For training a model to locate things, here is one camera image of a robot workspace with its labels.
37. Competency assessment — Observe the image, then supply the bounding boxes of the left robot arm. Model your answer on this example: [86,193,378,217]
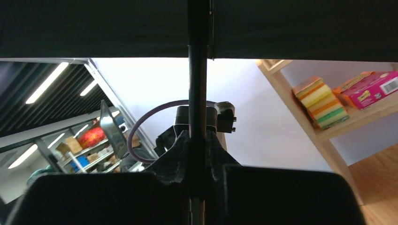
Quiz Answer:
[154,102,236,156]

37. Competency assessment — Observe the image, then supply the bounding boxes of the pink box on shelf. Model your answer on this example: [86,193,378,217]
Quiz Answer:
[353,71,398,110]

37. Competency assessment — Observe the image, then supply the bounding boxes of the pink folding umbrella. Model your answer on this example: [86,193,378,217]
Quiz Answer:
[0,0,398,225]

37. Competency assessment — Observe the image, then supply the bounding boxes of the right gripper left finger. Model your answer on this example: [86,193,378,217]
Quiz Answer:
[7,172,189,225]

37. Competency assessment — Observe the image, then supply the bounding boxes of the wooden shelf unit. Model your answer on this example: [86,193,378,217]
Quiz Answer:
[256,59,398,205]

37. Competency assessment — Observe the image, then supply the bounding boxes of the stack of coloured sponges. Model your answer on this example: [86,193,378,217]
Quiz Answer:
[292,76,349,130]

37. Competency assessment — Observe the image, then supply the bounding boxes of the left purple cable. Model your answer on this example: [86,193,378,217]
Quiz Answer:
[127,99,218,165]

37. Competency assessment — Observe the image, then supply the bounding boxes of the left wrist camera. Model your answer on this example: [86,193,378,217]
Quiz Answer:
[214,101,237,133]

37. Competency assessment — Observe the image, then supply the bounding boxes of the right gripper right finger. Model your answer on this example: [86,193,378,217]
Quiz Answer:
[206,165,366,225]

